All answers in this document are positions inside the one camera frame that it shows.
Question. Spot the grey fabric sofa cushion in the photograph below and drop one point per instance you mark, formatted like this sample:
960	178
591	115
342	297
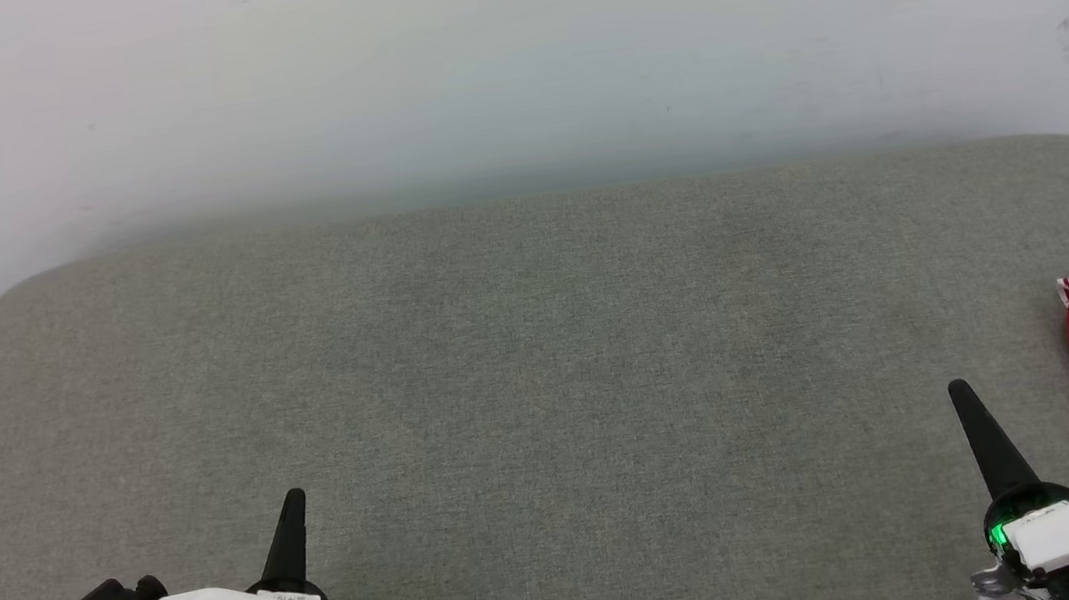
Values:
545	389

